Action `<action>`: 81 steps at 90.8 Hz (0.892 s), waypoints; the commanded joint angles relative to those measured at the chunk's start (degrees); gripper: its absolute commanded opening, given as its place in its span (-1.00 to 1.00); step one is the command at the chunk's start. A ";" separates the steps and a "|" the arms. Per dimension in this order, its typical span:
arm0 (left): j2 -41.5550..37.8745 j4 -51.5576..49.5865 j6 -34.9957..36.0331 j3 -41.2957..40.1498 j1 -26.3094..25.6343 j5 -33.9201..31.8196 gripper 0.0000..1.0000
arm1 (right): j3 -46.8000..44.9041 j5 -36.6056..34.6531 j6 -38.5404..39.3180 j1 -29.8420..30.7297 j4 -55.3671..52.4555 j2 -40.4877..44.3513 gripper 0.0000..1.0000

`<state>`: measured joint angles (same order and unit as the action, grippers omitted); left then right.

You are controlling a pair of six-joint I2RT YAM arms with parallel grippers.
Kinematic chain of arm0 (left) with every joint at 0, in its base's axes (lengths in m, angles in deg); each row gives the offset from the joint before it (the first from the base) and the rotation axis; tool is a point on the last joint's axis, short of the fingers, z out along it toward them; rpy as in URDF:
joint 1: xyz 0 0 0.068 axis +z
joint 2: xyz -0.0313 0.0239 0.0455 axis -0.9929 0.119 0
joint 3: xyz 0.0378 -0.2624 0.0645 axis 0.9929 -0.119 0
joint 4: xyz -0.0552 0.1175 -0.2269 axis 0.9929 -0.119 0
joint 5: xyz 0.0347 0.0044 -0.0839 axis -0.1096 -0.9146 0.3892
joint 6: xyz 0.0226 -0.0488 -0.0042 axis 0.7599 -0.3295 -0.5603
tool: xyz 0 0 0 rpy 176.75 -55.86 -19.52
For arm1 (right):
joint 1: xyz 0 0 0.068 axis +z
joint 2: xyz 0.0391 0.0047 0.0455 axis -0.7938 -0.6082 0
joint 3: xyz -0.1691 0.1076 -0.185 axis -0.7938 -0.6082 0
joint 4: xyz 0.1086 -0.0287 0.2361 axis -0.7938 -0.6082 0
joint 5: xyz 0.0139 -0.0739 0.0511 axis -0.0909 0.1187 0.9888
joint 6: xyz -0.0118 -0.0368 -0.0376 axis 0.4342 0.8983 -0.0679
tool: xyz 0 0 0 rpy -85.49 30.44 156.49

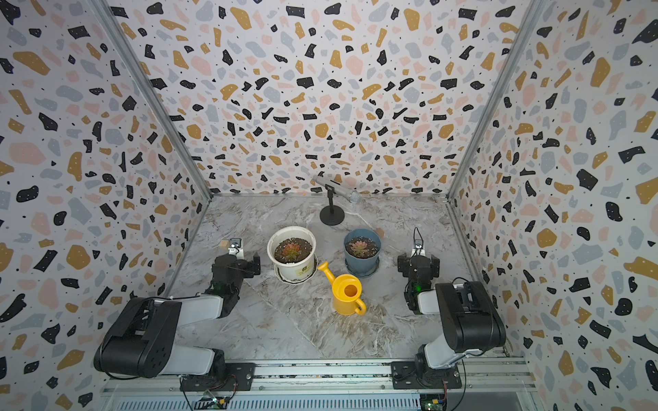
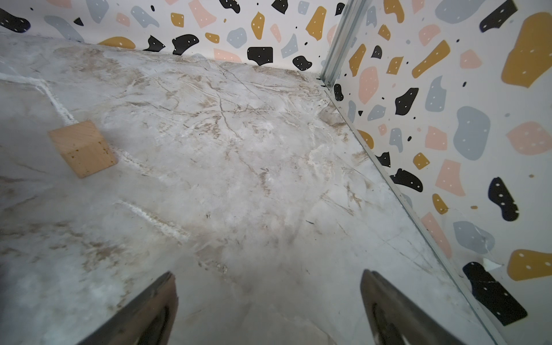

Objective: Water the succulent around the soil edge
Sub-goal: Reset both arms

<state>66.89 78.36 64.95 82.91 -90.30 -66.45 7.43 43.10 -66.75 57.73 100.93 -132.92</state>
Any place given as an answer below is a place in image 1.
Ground succulent in white pot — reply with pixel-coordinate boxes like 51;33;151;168
277;240;303;263

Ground succulent in blue pot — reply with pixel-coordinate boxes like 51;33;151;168
348;238;377;259

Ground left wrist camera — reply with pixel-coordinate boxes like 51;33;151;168
228;237;244;259

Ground white pot saucer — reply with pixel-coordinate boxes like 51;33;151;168
275;258;318;284

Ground dark blue pot saucer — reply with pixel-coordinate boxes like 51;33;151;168
346;259;380;278

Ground yellow plastic watering can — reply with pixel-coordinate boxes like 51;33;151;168
318;262;367;316

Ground black microphone stand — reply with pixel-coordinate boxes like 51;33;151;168
320;185;344;226

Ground white plant pot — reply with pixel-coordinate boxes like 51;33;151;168
267;226;316;284

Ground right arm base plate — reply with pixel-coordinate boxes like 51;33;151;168
391;361;463;390

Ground grey microphone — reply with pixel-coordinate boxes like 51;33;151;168
312;175;362;204

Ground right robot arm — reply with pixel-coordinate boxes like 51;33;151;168
397;253;507;377

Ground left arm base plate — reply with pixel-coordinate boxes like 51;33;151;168
180;362;256;392

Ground green circuit board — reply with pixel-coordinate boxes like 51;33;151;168
191;395;231;410
419;394;447;411

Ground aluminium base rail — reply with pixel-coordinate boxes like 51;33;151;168
99;356;543;410

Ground left green circuit board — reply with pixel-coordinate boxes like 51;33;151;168
191;395;231;410

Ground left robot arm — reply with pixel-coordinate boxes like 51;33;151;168
94;253;261;382

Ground right green circuit board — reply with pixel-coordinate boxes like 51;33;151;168
419;394;447;411

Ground blue-grey plant pot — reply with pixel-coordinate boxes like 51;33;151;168
344;229;381;277

